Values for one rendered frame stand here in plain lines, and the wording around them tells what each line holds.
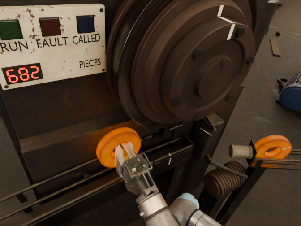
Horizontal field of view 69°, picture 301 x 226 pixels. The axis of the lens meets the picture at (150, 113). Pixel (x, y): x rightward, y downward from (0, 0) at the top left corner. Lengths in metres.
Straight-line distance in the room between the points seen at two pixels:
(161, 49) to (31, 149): 0.46
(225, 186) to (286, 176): 1.05
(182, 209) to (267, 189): 1.26
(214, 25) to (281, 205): 1.59
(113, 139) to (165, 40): 0.35
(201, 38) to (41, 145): 0.53
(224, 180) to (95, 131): 0.67
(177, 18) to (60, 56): 0.30
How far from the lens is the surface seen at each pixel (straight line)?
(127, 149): 0.73
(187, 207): 0.77
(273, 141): 1.06
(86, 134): 0.73
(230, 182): 1.16
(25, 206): 0.87
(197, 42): 0.49
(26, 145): 0.74
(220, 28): 0.52
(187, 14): 0.52
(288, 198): 2.00
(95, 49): 0.62
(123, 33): 0.52
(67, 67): 0.62
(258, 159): 1.09
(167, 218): 0.64
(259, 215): 1.79
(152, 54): 0.51
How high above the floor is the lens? 1.39
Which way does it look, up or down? 39 degrees down
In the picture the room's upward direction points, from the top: 8 degrees clockwise
